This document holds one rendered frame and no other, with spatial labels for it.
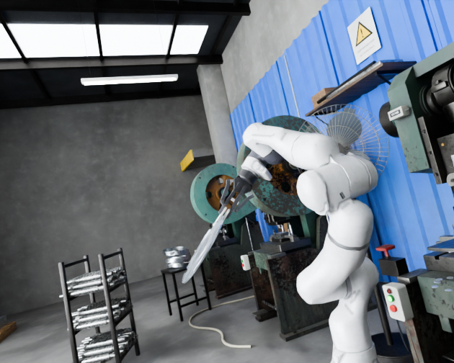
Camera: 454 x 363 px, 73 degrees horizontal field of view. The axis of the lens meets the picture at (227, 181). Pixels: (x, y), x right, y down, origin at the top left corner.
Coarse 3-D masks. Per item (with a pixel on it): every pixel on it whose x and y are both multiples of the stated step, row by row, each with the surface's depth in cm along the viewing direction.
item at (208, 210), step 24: (216, 168) 409; (192, 192) 396; (216, 192) 409; (216, 216) 397; (240, 216) 409; (240, 240) 432; (216, 264) 407; (240, 264) 419; (216, 288) 401; (240, 288) 413
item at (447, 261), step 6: (432, 252) 132; (438, 252) 130; (444, 252) 128; (426, 258) 129; (432, 258) 126; (438, 258) 126; (444, 258) 121; (450, 258) 119; (426, 264) 129; (432, 264) 127; (438, 264) 124; (444, 264) 122; (450, 264) 119; (438, 270) 125; (444, 270) 122; (450, 270) 120
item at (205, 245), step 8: (216, 224) 123; (208, 232) 130; (216, 232) 110; (208, 240) 113; (200, 248) 119; (208, 248) 103; (192, 256) 128; (200, 256) 110; (192, 264) 118; (192, 272) 107; (184, 280) 113
